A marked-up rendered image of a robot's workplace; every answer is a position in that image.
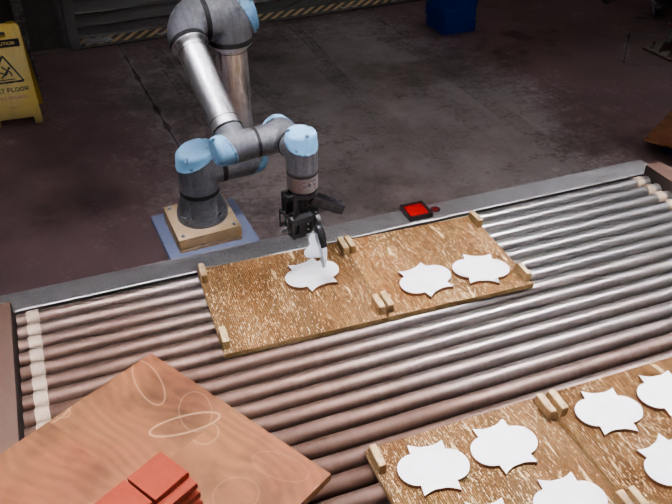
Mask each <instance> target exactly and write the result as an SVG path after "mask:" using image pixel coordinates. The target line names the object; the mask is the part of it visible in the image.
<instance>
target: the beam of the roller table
mask: <svg viewBox="0 0 672 504"><path fill-rule="evenodd" d="M646 165H647V163H645V162H644V161H642V160H636V161H631V162H626V163H622V164H617V165H612V166H608V167H603V168H598V169H594V170H589V171H584V172H580V173H575V174H570V175H565V176H561V177H556V178H551V179H547V180H542V181H537V182H533V183H528V184H523V185H518V186H514V187H509V188H504V189H500V190H495V191H490V192H486V193H481V194H476V195H471V196H467V197H462V198H457V199H453V200H448V201H443V202H439V203H434V204H429V205H427V206H428V207H429V209H430V208H431V207H434V206H436V207H439V208H440V211H439V212H433V217H431V218H427V219H422V220H418V221H413V222H410V221H409V220H408V219H407V218H406V217H405V216H404V214H403V213H402V212H401V211H396V212H392V213H387V214H382V215H378V216H373V217H368V218H363V219H359V220H354V221H349V222H345V223H340V224H335V225H331V226H326V227H324V230H325V235H326V241H327V244H332V243H337V237H341V236H342V237H343V239H344V236H346V235H349V236H350V237H351V239H355V238H360V237H365V236H371V235H376V234H381V233H386V232H391V231H396V230H401V229H406V228H411V227H416V226H421V225H426V224H430V223H435V222H439V221H444V220H448V219H453V218H457V217H462V216H466V215H469V211H475V212H476V213H480V212H485V211H489V210H494V209H498V208H503V207H507V206H512V205H516V204H521V203H525V202H530V201H534V200H539V199H543V198H548V197H552V196H557V195H561V194H566V193H570V192H575V191H579V190H584V189H589V188H593V187H598V186H602V185H607V184H611V183H616V182H620V181H625V180H629V179H631V178H633V177H638V176H641V177H643V174H644V171H645V167H646ZM311 233H315V232H314V231H312V232H311ZM311 233H308V234H306V237H303V238H300V239H299V238H297V239H295V240H293V239H292V238H291V237H290V236H289V235H284V236H279V237H274V238H270V239H265V240H260V241H255V242H251V243H246V244H241V245H237V246H232V247H227V248H223V249H218V250H213V251H208V252H204V253H199V254H194V255H190V256H185V257H180V258H176V259H171V260H166V261H161V262H157V263H152V264H147V265H143V266H138V267H133V268H129V269H124V270H119V271H114V272H110V273H105V274H100V275H96V276H91V277H86V278H82V279H77V280H72V281H68V282H63V283H58V284H53V285H49V286H44V287H39V288H35V289H30V290H25V291H21V292H16V293H11V294H6V295H2V296H0V304H3V303H7V302H10V303H11V305H12V309H13V312H14V315H15V318H16V315H19V314H23V313H26V312H27V311H31V310H35V309H38V310H41V309H46V308H51V307H55V306H60V305H64V304H69V303H73V302H78V301H82V300H87V299H91V298H96V297H100V296H105V295H109V294H114V293H118V292H123V291H127V290H132V289H136V288H141V287H145V286H150V285H155V284H159V283H164V282H168V281H173V280H177V279H182V278H186V277H191V276H195V275H198V273H197V270H198V264H200V263H204V266H205V268H208V267H213V266H218V265H223V264H229V263H234V262H239V261H244V260H249V259H254V258H259V257H265V256H270V255H275V254H280V253H285V252H290V251H296V250H301V249H306V248H307V247H308V246H309V240H308V236H309V234H311Z"/></svg>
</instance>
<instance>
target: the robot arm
mask: <svg viewBox="0 0 672 504"><path fill-rule="evenodd" d="M258 30H259V18H258V14H257V10H256V7H255V5H254V3H253V0H182V1H180V2H179V3H178V4H177V5H176V6H175V8H174V9H173V11H172V12H171V15H170V17H169V21H168V25H167V40H168V44H169V47H170V49H171V51H172V54H173V55H174V56H175V57H176V58H178V59H180V62H181V64H182V66H183V68H184V71H185V73H186V75H187V78H188V80H189V82H190V84H191V87H192V89H193V91H194V93H195V96H196V98H197V100H198V102H199V105H200V107H201V109H202V111H203V114H204V116H205V118H206V120H207V123H208V125H209V127H210V129H211V132H212V134H213V137H211V138H210V139H206V138H203V139H201V138H197V139H192V140H189V141H187V142H185V143H183V144H182V145H181V146H180V147H179V148H178V149H177V151H176V153H175V168H176V171H177V177H178V184H179V191H180V197H179V201H178V206H177V218H178V221H179V222H180V223H181V224H182V225H184V226H186V227H189V228H193V229H205V228H210V227H214V226H216V225H218V224H220V223H222V222H223V221H224V220H225V219H226V217H227V215H228V208H227V203H226V201H225V199H224V197H223V196H222V194H221V192H220V188H219V183H221V182H225V181H229V180H233V179H236V178H240V177H244V176H248V175H254V174H255V173H258V172H261V171H263V170H264V169H265V168H266V166H267V163H268V155H272V154H275V153H280V154H281V155H282V156H283V157H285V158H286V171H287V188H288V190H284V191H281V204H282V208H281V209H279V227H282V226H286V228H284V229H283V230H282V231H281V233H287V232H288V235H289V236H290V237H291V238H292V239H293V240H295V239H297V238H299V239H300V238H303V237H306V234H308V233H311V232H312V231H314V232H315V233H311V234H309V236H308V240H309V246H308V247H307V248H306V249H305V251H304V255H305V257H307V258H319V257H320V260H321V263H322V267H323V268H325V267H326V262H327V241H326V235H325V230H324V227H323V225H322V222H321V217H320V214H319V212H318V208H317V207H319V208H322V209H325V210H328V211H331V212H333V213H336V214H337V213H338V214H342V213H343V211H344V209H345V207H346V206H345V205H344V204H343V202H342V201H341V200H340V199H338V198H336V197H330V196H327V195H324V194H321V193H318V192H317V188H318V140H317V132H316V130H315V129H314V128H313V127H311V126H307V125H295V123H294V122H293V121H292V120H290V119H289V118H287V117H285V116H284V115H281V114H273V115H271V116H270V117H268V118H267V119H266V120H265V121H264V123H263V124H262V125H258V126H254V125H253V113H252V100H251V88H250V76H249V64H248V52H247V48H248V47H249V46H250V45H251V44H252V33H253V34H254V33H256V32H257V31H258ZM208 42H209V46H210V47H211V48H213V49H214V50H215V53H216V62H217V68H216V66H215V63H214V61H213V59H212V57H211V55H210V53H209V50H208V48H207V46H208ZM281 214H283V215H284V216H285V221H283V222H281Z"/></svg>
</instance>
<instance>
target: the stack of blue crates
mask: <svg viewBox="0 0 672 504"><path fill-rule="evenodd" d="M477 5H478V0H429V1H426V10H425V13H426V14H427V18H426V24H427V25H428V26H430V27H431V28H433V29H434V30H436V31H437V32H439V33H440V34H442V35H449V34H456V33H463V32H470V31H475V24H476V19H475V17H476V8H477V7H476V6H477Z"/></svg>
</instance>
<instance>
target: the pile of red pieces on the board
mask: <svg viewBox="0 0 672 504"><path fill-rule="evenodd" d="M127 480H128V482H127V481H126V480H123V481H122V482H121V483H119V484H118V485H117V486H116V487H114V488H113V489H112V490H110V491H109V492H108V493H107V494H105V495H104V496H103V497H102V498H100V499H99V500H98V501H97V502H95V503H94V504H203V501H202V500H201V499H200V497H201V494H200V491H198V490H197V488H198V484H197V482H196V481H195V480H193V479H192V478H191V477H189V473H188V471H186V470H185V469H184V468H182V467H181V466H180V465H178V464H177V463H176V462H174V461H173V460H172V459H170V458H169V457H168V456H166V455H165V454H163V453H162V452H161V451H160V452H159V453H157V454H156V455H155V456H154V457H152V458H151V459H150V460H149V461H147V462H146V463H145V464H144V465H142V466H141V467H140V468H139V469H138V470H136V471H135V472H134V473H133V474H131V475H130V476H129V477H128V478H127Z"/></svg>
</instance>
